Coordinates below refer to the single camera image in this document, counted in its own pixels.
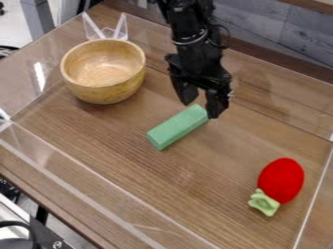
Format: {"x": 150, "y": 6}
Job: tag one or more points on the green rectangular stick block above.
{"x": 177, "y": 126}

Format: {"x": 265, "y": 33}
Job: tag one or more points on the black bracket with bolt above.
{"x": 46, "y": 237}

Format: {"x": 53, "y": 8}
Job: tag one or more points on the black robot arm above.
{"x": 190, "y": 16}

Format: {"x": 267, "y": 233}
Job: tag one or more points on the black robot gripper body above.
{"x": 196, "y": 62}

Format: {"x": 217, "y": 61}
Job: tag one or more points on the red plush strawberry toy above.
{"x": 280, "y": 184}

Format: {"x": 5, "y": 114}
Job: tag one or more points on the brown wooden bowl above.
{"x": 103, "y": 70}

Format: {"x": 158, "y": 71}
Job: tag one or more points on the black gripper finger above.
{"x": 217, "y": 103}
{"x": 185, "y": 90}

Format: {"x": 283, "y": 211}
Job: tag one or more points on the clear acrylic tray walls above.
{"x": 144, "y": 174}

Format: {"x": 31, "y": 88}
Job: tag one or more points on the black table leg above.
{"x": 42, "y": 215}

